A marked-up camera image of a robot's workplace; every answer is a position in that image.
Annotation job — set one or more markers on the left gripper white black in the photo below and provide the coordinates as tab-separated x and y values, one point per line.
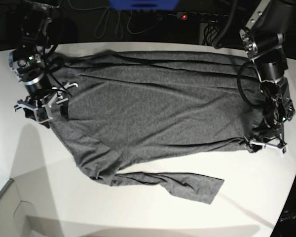
254	145

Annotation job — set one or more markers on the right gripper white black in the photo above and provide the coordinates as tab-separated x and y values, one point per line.
40	108

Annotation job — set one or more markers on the grey t-shirt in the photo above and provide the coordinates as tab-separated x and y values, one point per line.
135	107

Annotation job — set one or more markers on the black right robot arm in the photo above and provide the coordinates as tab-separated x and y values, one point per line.
33	64

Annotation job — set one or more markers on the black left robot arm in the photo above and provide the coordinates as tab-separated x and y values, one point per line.
262	37

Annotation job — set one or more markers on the blue box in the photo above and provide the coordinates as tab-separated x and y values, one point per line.
143	4

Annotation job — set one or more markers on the black power strip red light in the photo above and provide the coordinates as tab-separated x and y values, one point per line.
200	17

